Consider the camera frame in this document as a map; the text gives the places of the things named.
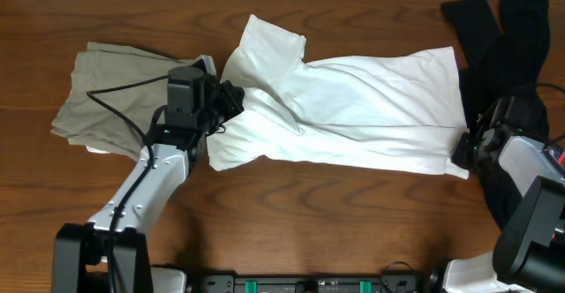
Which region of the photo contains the folded olive green garment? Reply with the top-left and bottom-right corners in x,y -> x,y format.
51,42 -> 194,160

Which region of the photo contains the white t-shirt with logo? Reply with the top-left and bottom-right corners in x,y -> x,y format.
207,16 -> 469,179

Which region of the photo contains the small white cloth under garment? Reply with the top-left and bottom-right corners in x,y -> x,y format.
86,146 -> 110,154

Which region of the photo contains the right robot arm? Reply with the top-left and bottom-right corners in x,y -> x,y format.
441,96 -> 564,292

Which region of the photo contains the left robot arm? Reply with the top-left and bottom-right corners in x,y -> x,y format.
51,64 -> 245,292

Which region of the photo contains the black garment with red stripe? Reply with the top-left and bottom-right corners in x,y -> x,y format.
441,0 -> 550,228

